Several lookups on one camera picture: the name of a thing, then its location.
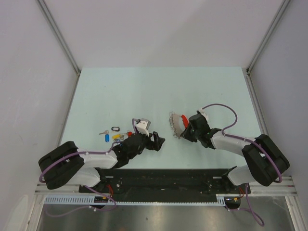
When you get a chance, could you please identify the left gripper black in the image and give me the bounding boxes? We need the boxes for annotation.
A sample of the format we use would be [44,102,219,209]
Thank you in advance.
[128,129,165,159]

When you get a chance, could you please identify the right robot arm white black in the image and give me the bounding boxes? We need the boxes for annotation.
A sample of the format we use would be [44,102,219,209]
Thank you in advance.
[181,112,290,193]

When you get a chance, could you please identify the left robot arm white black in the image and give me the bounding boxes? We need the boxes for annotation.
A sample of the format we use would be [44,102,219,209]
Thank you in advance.
[38,131,166,193]

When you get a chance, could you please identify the yellow tag key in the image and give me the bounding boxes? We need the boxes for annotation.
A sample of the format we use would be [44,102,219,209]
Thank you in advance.
[112,133,125,141]

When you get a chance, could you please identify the black tag key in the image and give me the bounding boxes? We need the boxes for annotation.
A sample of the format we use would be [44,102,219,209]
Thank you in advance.
[111,127,120,132]

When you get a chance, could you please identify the blue tag key back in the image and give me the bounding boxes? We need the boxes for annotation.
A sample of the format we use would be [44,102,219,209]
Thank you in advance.
[99,130,110,142]

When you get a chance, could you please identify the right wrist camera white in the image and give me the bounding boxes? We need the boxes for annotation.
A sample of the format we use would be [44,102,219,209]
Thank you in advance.
[197,109,209,121]

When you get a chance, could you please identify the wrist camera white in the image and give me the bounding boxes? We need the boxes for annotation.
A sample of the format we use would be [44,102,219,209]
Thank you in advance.
[197,109,209,121]
[132,118,151,136]

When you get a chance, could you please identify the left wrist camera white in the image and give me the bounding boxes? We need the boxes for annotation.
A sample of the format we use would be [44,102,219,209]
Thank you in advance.
[132,118,151,136]

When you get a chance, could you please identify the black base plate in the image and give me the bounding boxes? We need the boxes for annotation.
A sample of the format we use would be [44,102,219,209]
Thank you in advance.
[93,169,245,200]

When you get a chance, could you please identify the slotted cable duct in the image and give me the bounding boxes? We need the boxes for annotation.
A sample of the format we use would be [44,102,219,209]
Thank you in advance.
[44,194,225,206]

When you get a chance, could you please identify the left aluminium frame post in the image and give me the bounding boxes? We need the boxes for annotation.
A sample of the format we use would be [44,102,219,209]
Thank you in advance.
[36,0,81,75]

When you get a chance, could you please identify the aluminium frame post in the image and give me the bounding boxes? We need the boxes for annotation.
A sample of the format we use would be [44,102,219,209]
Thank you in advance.
[36,0,81,75]
[246,0,293,75]

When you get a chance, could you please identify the aluminium front rail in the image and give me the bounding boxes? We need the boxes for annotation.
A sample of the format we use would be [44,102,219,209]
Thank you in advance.
[35,184,79,194]

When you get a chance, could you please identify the right aluminium frame post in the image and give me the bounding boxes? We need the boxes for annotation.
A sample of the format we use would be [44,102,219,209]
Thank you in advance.
[246,0,293,75]

